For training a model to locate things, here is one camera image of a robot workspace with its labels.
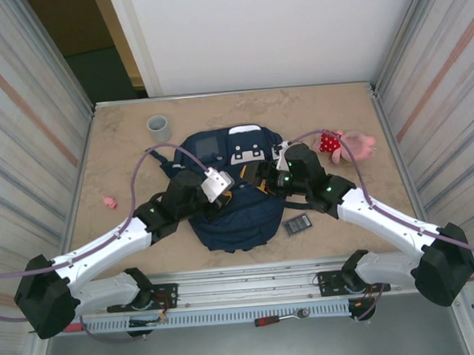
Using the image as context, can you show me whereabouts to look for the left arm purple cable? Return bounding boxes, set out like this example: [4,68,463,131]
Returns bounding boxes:
[0,141,226,352]

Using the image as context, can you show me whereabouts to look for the aluminium rail frame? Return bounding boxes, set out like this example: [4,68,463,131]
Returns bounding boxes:
[33,251,468,320]

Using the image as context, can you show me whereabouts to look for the white slotted cable duct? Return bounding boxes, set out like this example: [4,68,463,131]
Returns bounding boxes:
[84,302,353,335]

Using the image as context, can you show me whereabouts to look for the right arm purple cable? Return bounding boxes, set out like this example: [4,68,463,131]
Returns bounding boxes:
[284,119,474,327]

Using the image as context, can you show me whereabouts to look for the grey plastic cup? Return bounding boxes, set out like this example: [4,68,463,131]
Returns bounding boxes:
[146,114,174,143]

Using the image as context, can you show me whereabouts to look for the navy blue backpack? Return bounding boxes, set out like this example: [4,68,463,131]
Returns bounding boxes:
[149,120,307,259]

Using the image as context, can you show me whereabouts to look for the clear plastic pen box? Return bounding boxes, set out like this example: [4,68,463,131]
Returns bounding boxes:
[283,212,315,238]

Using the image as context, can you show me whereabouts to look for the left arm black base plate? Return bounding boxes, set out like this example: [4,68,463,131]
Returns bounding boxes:
[146,283,180,311]

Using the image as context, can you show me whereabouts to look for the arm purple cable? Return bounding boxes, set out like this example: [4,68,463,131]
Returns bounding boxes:
[0,141,226,352]
[284,119,474,327]

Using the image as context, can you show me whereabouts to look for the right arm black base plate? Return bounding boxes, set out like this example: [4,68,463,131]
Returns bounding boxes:
[315,267,392,300]

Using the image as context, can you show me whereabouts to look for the ratchet wrench red handle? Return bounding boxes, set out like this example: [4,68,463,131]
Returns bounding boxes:
[252,308,311,328]

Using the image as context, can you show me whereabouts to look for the pink plush toy red dress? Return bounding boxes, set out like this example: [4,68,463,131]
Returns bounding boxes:
[317,126,378,166]

